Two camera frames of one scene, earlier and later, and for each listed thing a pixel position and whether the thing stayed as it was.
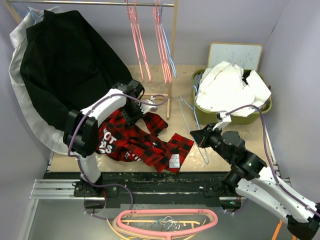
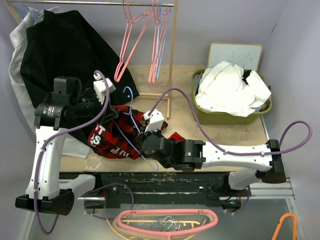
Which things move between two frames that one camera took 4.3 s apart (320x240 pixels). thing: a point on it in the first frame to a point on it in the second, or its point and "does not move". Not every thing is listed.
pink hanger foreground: [168, 236] does not move
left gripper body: [132, 112] to [88, 107]
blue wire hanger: [207, 162] to [132, 116]
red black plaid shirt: [139, 142] does not move
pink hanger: [137, 39] to [130, 22]
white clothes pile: [225, 88] does not move
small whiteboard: [247, 56] does not move
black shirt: [64, 66] does not move
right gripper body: [213, 137] to [142, 134]
